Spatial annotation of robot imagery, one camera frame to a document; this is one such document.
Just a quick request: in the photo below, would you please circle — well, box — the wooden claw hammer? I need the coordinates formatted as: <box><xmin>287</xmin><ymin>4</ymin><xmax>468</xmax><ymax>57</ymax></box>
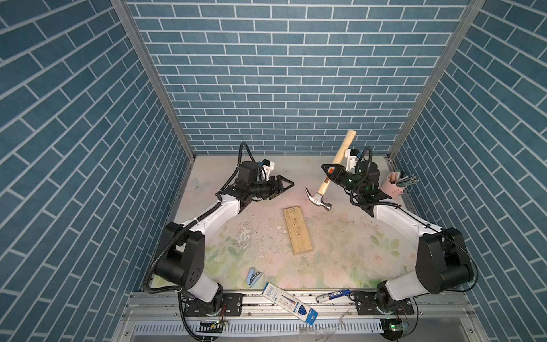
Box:
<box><xmin>305</xmin><ymin>130</ymin><xmax>356</xmax><ymax>211</ymax></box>

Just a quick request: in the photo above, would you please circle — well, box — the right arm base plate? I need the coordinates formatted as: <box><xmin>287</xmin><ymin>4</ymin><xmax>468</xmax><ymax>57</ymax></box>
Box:
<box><xmin>348</xmin><ymin>291</ymin><xmax>415</xmax><ymax>316</ymax></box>

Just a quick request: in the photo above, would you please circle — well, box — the wooden plank with nails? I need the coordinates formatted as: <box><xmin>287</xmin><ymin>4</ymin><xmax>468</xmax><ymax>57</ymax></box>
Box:
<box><xmin>283</xmin><ymin>207</ymin><xmax>313</xmax><ymax>255</ymax></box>

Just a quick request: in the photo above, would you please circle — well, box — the blue white marker pen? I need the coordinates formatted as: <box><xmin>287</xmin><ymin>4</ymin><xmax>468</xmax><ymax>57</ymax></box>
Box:
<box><xmin>316</xmin><ymin>289</ymin><xmax>351</xmax><ymax>304</ymax></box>

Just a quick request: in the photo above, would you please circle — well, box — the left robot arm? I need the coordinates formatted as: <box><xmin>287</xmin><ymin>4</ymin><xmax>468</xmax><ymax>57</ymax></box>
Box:
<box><xmin>142</xmin><ymin>142</ymin><xmax>294</xmax><ymax>314</ymax></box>

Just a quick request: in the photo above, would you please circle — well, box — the pink cup with tools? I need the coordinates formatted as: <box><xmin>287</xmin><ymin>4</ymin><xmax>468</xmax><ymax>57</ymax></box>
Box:
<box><xmin>380</xmin><ymin>170</ymin><xmax>420</xmax><ymax>200</ymax></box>

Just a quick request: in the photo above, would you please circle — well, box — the white blue toothpaste box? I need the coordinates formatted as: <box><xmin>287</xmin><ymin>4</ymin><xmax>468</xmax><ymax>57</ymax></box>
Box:
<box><xmin>262</xmin><ymin>283</ymin><xmax>318</xmax><ymax>326</ymax></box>

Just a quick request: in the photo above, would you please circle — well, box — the clear plastic wrapper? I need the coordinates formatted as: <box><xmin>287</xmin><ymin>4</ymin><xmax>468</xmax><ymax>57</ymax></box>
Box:
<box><xmin>306</xmin><ymin>310</ymin><xmax>351</xmax><ymax>341</ymax></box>

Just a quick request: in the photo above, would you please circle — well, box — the blue stapler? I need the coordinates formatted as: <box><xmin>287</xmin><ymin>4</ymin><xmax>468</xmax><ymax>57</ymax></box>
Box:
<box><xmin>246</xmin><ymin>267</ymin><xmax>262</xmax><ymax>287</ymax></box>

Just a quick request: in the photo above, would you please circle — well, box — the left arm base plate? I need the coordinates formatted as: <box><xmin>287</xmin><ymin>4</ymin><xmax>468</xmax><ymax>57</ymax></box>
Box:
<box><xmin>184</xmin><ymin>293</ymin><xmax>244</xmax><ymax>317</ymax></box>

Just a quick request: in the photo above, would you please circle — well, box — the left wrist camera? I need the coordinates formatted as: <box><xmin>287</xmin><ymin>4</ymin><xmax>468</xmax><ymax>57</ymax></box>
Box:
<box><xmin>259</xmin><ymin>159</ymin><xmax>275</xmax><ymax>180</ymax></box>

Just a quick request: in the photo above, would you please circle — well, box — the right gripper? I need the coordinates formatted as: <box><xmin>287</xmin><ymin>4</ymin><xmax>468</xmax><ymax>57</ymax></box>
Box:
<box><xmin>322</xmin><ymin>164</ymin><xmax>364</xmax><ymax>198</ymax></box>

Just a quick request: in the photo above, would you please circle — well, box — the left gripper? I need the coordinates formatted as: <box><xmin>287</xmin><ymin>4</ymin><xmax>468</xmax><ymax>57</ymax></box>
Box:
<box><xmin>247</xmin><ymin>175</ymin><xmax>293</xmax><ymax>200</ymax></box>

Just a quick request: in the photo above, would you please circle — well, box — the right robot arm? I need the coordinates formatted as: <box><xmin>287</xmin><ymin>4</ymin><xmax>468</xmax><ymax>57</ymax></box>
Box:
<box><xmin>321</xmin><ymin>148</ymin><xmax>478</xmax><ymax>303</ymax></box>

